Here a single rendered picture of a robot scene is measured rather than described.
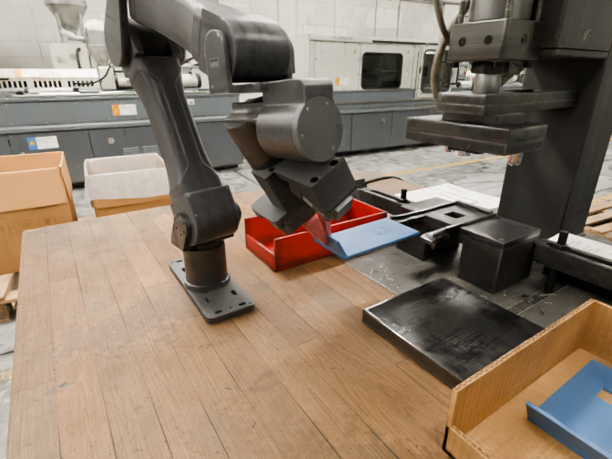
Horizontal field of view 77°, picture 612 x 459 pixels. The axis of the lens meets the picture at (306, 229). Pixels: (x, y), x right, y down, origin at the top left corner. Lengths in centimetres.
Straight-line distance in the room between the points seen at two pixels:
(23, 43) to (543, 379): 670
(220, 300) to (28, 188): 211
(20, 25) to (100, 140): 238
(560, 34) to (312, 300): 50
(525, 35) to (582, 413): 46
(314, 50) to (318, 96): 535
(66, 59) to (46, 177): 301
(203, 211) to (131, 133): 440
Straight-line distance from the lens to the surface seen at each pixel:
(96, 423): 46
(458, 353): 48
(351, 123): 606
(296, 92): 34
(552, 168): 86
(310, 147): 34
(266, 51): 40
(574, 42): 72
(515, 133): 60
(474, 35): 63
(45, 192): 260
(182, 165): 54
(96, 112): 487
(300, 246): 65
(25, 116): 488
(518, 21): 62
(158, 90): 58
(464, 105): 61
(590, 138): 85
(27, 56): 678
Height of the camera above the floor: 121
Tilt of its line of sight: 22 degrees down
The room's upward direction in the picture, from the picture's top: straight up
